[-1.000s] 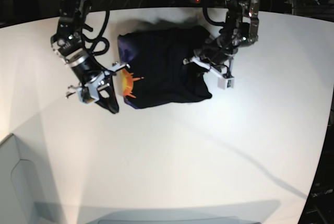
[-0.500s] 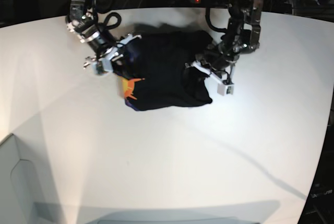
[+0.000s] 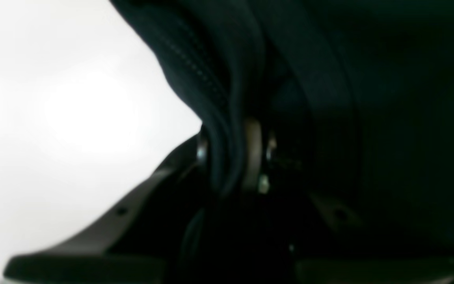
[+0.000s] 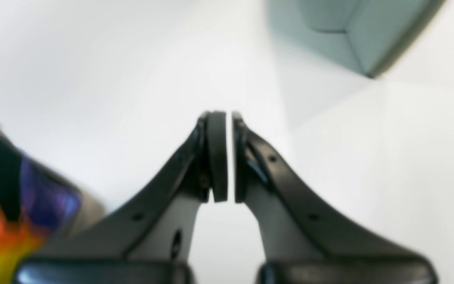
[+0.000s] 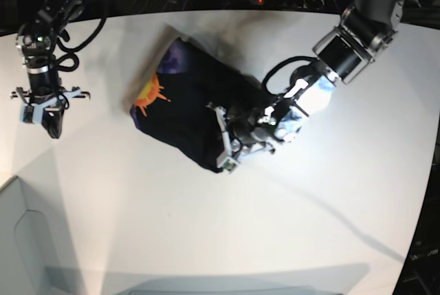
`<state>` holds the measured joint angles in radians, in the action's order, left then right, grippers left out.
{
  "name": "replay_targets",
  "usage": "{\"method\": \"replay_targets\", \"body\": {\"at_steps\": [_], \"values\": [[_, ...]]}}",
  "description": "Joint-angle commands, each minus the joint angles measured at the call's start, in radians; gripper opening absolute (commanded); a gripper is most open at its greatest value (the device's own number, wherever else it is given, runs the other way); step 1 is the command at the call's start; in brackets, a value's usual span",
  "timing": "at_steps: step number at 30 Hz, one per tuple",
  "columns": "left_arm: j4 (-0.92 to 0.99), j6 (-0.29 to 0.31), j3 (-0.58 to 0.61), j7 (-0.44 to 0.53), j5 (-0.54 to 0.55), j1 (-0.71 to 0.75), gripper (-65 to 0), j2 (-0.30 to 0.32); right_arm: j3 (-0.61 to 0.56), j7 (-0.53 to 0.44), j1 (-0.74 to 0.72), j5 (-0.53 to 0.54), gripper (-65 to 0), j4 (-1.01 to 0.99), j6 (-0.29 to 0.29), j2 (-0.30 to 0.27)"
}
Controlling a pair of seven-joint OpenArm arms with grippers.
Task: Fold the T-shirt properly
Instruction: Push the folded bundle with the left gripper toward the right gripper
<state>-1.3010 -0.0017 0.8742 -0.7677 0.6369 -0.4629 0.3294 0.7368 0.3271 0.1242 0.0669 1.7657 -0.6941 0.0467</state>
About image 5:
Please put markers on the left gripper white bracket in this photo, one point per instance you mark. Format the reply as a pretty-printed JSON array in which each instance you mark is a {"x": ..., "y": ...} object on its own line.
[{"x": 241, "y": 136}]

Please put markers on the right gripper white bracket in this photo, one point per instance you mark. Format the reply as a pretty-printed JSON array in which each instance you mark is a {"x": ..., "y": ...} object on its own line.
[{"x": 46, "y": 101}]

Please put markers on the black T-shirt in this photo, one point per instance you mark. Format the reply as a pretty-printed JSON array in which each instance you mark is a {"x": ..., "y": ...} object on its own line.
[{"x": 176, "y": 104}]

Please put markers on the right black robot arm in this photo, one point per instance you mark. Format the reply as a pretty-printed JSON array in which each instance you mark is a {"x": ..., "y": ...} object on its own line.
[{"x": 41, "y": 42}]

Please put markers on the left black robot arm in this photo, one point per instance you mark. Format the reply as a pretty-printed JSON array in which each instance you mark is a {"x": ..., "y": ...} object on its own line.
[{"x": 258, "y": 116}]

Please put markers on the white tray at corner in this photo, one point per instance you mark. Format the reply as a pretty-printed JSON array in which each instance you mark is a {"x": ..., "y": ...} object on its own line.
[{"x": 37, "y": 249}]

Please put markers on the black power strip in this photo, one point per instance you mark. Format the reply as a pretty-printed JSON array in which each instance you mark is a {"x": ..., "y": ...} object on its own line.
[{"x": 302, "y": 5}]

